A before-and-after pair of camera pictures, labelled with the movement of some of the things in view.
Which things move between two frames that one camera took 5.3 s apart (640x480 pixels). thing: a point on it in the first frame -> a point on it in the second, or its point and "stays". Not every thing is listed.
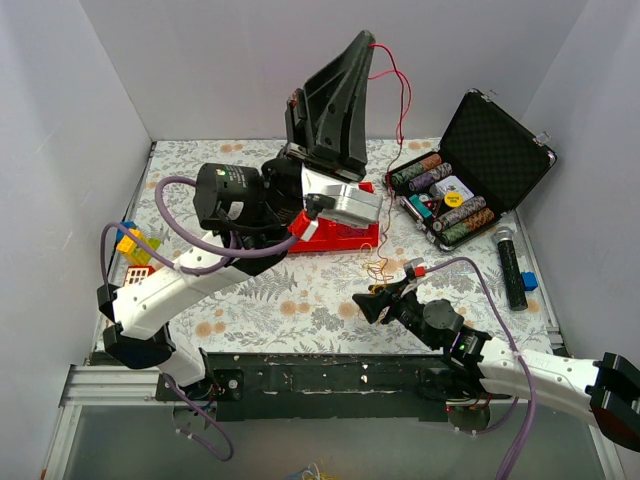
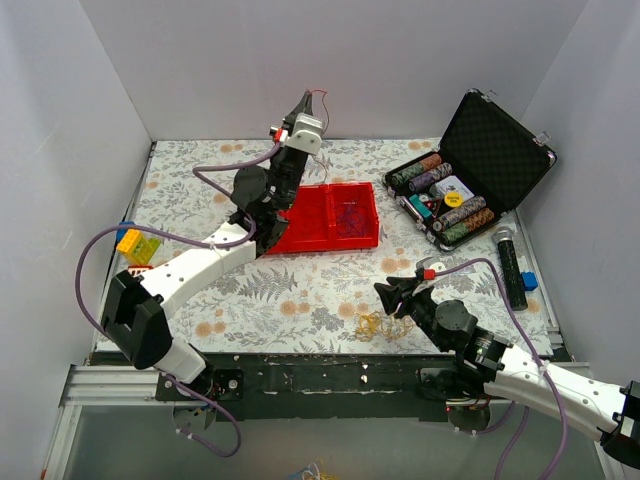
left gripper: [323, 157] -> [293, 120]
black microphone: [504, 236] stays
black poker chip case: [487, 161] stays
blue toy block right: [529, 280] stays
